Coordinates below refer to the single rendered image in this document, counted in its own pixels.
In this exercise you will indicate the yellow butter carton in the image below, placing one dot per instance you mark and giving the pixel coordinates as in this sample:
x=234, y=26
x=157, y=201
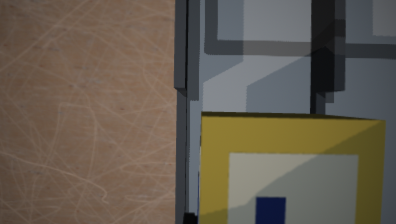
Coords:
x=290, y=168

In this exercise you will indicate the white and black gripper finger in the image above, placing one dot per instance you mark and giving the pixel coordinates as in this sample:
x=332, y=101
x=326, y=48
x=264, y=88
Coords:
x=189, y=218

